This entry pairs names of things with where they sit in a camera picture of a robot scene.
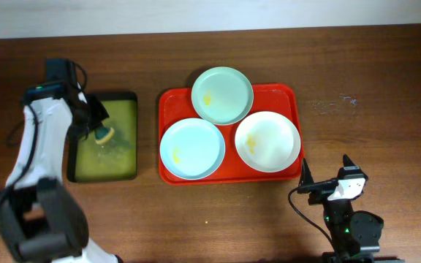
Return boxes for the black tray with soapy water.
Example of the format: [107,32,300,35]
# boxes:
[67,91,138,183]

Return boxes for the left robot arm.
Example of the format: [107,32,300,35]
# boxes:
[0,58,121,263]

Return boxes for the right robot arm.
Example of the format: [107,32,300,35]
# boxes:
[288,155,403,263]

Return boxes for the green and yellow sponge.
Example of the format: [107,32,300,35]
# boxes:
[94,126,115,145]

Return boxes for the light blue plate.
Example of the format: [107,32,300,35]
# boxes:
[159,118,226,180]

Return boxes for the red plastic tray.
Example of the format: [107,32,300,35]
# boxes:
[158,83,305,186]

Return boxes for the green plate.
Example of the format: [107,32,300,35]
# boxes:
[191,66,254,126]

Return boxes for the white plate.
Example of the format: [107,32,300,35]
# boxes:
[235,111,301,173]

